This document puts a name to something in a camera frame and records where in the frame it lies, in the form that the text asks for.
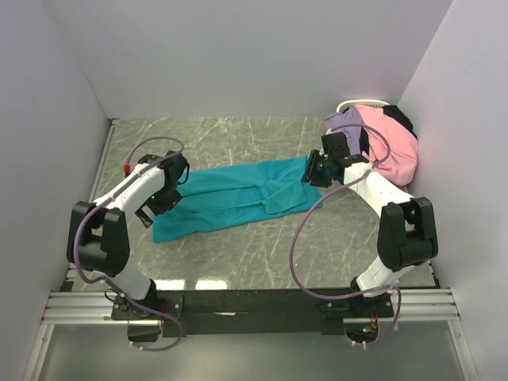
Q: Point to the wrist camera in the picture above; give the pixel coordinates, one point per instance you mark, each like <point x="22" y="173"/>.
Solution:
<point x="335" y="144"/>
<point x="145" y="159"/>

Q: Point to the pink t shirt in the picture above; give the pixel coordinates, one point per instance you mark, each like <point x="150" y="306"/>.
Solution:
<point x="401" y="164"/>

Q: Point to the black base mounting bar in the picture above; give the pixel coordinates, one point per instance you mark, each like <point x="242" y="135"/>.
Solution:
<point x="267" y="311"/>

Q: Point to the white laundry basket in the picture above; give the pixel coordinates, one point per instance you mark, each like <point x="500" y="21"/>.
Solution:
<point x="343" y="106"/>

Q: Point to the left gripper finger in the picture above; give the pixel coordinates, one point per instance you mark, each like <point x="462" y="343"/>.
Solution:
<point x="181" y="171"/>
<point x="144" y="218"/>

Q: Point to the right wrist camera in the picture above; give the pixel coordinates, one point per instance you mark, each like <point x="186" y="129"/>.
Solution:
<point x="335" y="144"/>

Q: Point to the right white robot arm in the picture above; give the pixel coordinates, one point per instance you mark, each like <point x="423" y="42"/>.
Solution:
<point x="407" y="235"/>

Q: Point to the purple t shirt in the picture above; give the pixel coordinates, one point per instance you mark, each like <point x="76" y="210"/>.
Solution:
<point x="349" y="123"/>

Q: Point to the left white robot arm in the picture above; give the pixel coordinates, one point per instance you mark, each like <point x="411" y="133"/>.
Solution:
<point x="98" y="238"/>

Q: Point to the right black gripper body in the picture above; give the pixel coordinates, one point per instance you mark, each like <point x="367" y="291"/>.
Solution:
<point x="321" y="176"/>

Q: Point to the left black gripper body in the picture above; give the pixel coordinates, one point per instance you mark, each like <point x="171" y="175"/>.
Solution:
<point x="163" y="202"/>

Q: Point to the teal t shirt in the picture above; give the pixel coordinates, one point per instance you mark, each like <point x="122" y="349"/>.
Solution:
<point x="224" y="197"/>

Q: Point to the black t shirt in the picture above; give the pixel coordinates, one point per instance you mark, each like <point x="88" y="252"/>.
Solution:
<point x="401" y="117"/>

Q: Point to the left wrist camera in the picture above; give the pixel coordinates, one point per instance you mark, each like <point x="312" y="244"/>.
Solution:
<point x="145" y="159"/>

